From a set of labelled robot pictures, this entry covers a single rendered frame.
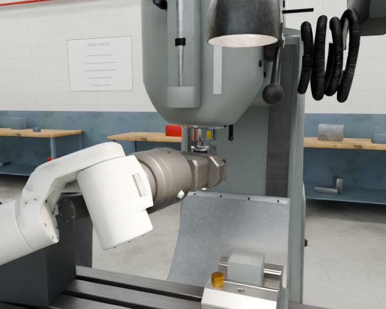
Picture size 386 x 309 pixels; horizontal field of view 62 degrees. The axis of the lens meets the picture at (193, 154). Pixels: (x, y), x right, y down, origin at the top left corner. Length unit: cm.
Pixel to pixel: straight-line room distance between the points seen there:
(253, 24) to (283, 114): 63
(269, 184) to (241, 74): 52
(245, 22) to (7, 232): 32
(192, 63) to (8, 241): 31
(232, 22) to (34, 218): 29
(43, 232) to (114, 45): 524
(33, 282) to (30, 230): 41
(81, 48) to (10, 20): 151
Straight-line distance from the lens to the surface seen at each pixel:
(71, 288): 87
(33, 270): 80
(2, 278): 85
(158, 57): 52
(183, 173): 47
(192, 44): 47
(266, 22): 33
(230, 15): 32
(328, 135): 428
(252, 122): 95
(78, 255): 255
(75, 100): 594
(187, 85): 46
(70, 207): 43
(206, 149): 57
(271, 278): 68
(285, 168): 95
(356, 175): 493
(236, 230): 97
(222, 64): 49
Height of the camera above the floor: 135
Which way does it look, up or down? 9 degrees down
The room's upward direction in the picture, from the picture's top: straight up
